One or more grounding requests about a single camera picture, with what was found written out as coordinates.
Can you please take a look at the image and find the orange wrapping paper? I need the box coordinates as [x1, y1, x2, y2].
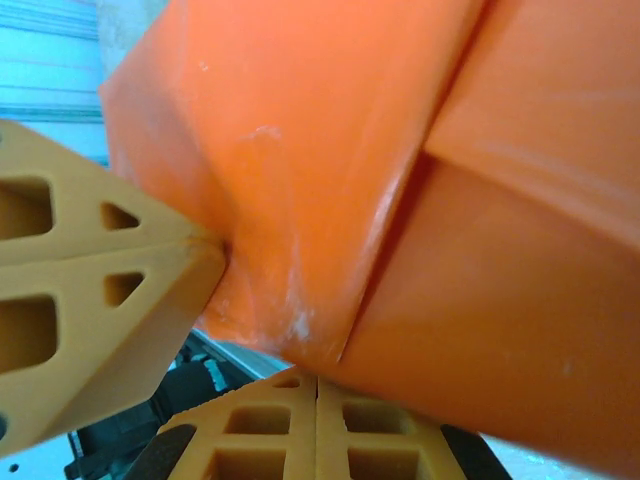
[97, 0, 640, 476]

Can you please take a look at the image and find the long aluminium table rail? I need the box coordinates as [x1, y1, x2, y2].
[187, 328, 294, 381]

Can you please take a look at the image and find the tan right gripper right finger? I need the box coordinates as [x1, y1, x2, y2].
[316, 377, 514, 480]

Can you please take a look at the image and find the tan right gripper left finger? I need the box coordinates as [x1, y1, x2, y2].
[127, 365, 319, 480]

